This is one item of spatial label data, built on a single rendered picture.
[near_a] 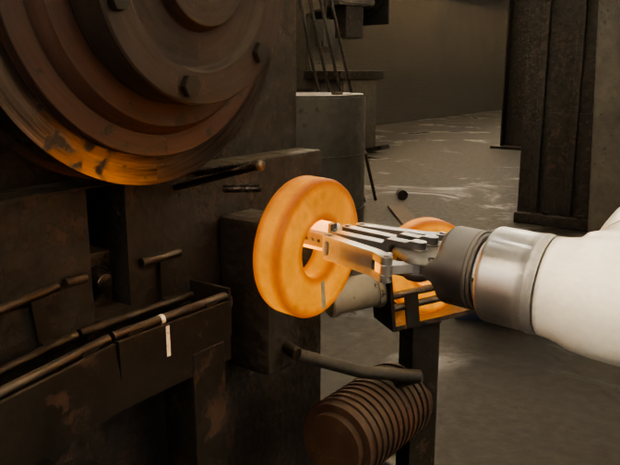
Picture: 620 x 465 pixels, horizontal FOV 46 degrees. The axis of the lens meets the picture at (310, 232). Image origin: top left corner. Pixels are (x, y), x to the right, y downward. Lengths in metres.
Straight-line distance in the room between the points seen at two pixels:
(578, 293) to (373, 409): 0.56
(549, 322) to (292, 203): 0.27
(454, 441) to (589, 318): 1.54
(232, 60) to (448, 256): 0.34
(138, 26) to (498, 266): 0.41
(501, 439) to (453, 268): 1.53
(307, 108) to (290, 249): 2.81
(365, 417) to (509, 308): 0.49
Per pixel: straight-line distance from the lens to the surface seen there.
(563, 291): 0.62
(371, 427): 1.09
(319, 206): 0.76
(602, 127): 3.47
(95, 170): 0.82
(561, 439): 2.22
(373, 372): 1.13
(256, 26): 0.88
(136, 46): 0.74
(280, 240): 0.72
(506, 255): 0.64
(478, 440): 2.15
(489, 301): 0.65
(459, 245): 0.67
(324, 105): 3.54
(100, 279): 0.99
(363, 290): 1.12
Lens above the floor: 1.02
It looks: 13 degrees down
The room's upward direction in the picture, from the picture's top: straight up
